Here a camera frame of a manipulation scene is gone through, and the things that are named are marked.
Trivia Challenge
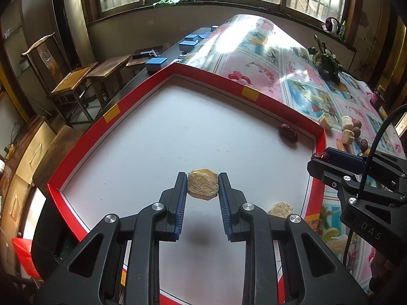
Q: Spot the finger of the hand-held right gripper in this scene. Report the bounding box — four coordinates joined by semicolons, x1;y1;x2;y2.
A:
307;160;399;203
326;147;407;178

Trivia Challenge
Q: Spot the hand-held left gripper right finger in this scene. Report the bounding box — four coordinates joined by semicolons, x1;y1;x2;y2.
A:
218;172;369;305

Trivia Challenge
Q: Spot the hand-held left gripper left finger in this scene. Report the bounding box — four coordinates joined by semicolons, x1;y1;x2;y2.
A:
33;172;188;305

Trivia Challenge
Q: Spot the round beige rice cake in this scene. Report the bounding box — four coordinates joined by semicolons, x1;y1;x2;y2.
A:
186;169;220;201

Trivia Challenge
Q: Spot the red shallow cardboard box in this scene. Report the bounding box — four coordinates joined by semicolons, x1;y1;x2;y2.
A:
48;62;328;305

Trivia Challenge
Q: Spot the small dark red box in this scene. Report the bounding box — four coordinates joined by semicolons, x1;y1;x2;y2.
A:
370;86;385;110

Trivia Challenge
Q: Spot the green potted plant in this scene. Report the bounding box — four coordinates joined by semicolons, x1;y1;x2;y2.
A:
308;34;343;85

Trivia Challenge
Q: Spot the colourful printed plastic tablecloth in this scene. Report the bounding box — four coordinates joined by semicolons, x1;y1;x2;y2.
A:
183;14;407;288

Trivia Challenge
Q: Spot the dark red round ornament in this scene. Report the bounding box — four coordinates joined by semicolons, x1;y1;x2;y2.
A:
323;17;340;34

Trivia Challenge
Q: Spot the dark wooden stool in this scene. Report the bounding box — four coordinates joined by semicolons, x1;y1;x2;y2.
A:
86;54;132;102
125;46;163;77

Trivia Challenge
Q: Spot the wooden chair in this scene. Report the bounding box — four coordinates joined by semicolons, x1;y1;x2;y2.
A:
22;32;99;126

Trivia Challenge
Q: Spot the red plastic bag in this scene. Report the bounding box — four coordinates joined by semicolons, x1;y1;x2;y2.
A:
11;237;40;277

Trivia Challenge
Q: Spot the wooden drawer cabinet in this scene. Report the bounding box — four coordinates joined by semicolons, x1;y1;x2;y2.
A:
0;114;64;280

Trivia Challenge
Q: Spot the black cable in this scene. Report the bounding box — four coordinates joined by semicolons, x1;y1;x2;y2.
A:
356;103;407;197

